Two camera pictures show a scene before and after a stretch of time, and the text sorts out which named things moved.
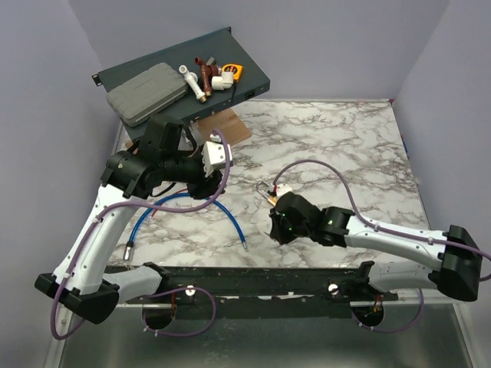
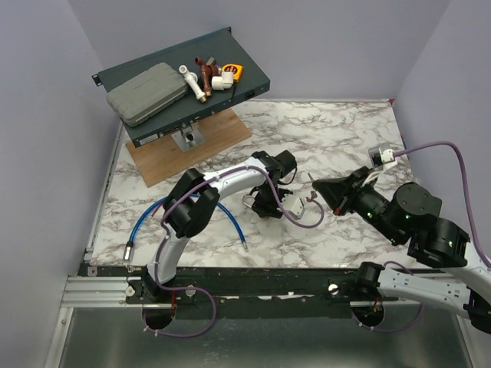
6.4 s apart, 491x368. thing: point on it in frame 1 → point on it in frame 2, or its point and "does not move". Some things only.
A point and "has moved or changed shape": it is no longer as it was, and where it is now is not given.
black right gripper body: (285, 232) → (364, 195)
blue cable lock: (129, 248) does not move
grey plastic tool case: (145, 96) does not move
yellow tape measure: (237, 70) does not move
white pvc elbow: (224, 82) does not move
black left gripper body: (199, 184) → (267, 202)
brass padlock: (272, 199) has moved or changed shape
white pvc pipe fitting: (192, 79) does not move
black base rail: (264, 292) does not move
